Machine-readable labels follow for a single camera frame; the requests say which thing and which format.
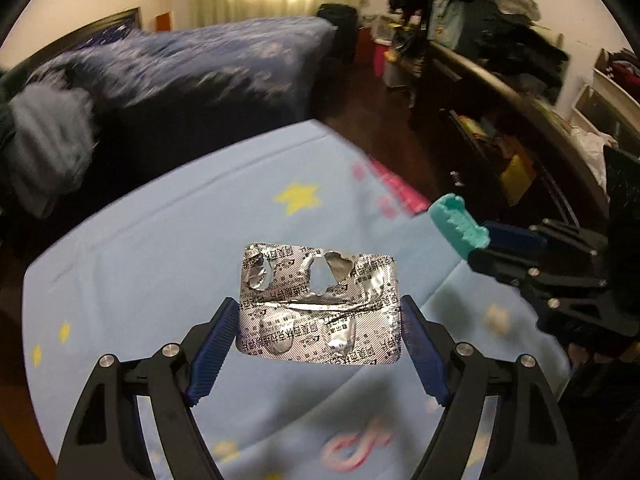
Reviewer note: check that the pile of dark clothes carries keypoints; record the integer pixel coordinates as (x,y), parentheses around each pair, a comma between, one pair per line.
(475,5)

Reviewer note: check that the silver pill blister pack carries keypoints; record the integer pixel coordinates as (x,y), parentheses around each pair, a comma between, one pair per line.
(310,325)

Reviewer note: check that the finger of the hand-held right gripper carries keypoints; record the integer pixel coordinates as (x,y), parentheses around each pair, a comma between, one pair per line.
(505,265)
(510,236)

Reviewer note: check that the small orange panel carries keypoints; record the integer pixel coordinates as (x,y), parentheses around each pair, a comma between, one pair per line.
(164,21)

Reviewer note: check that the bed with blue blanket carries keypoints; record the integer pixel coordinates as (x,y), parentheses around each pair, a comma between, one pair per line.
(200,70)

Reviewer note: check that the dark wooden desk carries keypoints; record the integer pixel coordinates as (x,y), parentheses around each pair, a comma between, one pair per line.
(500,110)

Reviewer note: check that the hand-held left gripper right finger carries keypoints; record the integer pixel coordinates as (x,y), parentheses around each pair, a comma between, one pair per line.
(424,350)

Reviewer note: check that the teal ridged plastic piece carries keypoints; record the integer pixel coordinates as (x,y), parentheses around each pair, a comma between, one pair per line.
(457,225)

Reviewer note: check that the white frames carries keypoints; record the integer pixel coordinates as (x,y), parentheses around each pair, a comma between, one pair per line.
(607,105)

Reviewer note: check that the grey bundled blanket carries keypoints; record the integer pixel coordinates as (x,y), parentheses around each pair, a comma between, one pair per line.
(45,145)

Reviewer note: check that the pink box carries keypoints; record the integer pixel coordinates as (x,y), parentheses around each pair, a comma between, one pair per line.
(382,62)

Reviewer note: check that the yellow packet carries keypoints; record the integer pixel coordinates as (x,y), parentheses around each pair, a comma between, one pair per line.
(517,175)

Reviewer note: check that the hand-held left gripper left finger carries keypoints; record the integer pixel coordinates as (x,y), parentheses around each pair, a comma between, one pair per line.
(215,350)

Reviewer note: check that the black suitcase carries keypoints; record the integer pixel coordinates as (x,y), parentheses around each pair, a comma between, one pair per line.
(337,30)

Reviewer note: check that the light blue star tablecloth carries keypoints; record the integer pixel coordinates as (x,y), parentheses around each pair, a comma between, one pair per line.
(150,260)

